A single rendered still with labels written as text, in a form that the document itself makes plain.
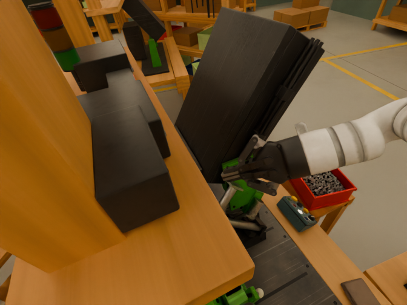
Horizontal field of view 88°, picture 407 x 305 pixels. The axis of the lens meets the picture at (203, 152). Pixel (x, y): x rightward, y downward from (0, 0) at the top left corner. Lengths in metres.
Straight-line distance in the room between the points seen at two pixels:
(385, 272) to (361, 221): 1.21
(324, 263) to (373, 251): 1.24
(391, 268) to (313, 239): 0.28
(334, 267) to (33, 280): 0.90
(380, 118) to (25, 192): 0.46
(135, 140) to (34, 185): 0.10
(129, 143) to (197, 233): 0.13
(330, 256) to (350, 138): 0.68
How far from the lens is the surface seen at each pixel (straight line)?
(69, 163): 0.20
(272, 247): 0.97
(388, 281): 1.12
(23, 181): 0.21
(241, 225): 0.84
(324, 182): 1.23
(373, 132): 0.40
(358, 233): 2.23
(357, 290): 0.97
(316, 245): 1.01
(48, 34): 0.62
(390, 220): 2.44
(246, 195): 0.81
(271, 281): 0.92
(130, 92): 0.40
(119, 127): 0.29
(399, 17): 6.92
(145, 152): 0.23
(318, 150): 0.38
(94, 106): 0.39
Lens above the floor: 1.78
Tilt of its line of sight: 43 degrees down
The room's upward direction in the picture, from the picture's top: 8 degrees counter-clockwise
